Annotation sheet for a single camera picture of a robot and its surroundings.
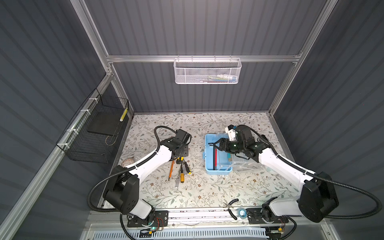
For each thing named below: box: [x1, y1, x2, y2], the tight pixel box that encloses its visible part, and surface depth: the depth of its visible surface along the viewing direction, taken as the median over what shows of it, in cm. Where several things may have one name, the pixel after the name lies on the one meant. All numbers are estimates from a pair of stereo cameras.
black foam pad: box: [87, 111, 122, 136], surface depth 77 cm
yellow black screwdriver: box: [182, 159, 192, 175], surface depth 91 cm
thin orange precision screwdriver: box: [168, 160, 175, 181], surface depth 93 cm
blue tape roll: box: [237, 207, 248, 220], surface depth 76 cm
